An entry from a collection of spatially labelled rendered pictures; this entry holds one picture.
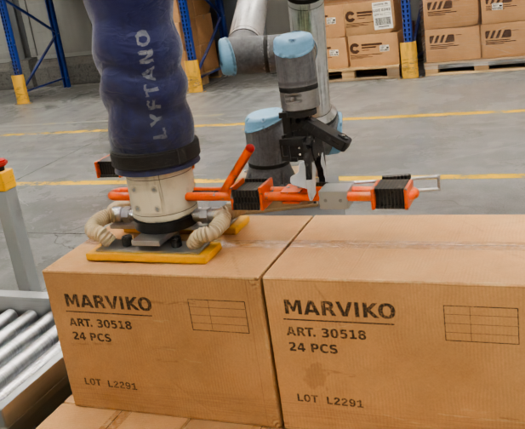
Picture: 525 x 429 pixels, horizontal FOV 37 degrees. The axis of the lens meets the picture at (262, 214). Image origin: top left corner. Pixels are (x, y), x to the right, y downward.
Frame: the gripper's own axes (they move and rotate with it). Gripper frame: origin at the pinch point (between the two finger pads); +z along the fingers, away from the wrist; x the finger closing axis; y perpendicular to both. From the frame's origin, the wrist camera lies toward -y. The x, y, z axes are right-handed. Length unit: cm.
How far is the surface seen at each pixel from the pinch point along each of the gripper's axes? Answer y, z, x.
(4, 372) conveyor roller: 103, 53, 10
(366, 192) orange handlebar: -12.2, -0.3, 2.6
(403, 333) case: -22.9, 25.4, 20.6
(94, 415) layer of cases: 61, 53, 25
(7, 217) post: 139, 25, -46
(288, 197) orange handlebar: 6.7, 0.5, 3.7
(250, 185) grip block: 18.0, -1.4, -0.6
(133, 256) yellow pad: 44.9, 11.5, 15.9
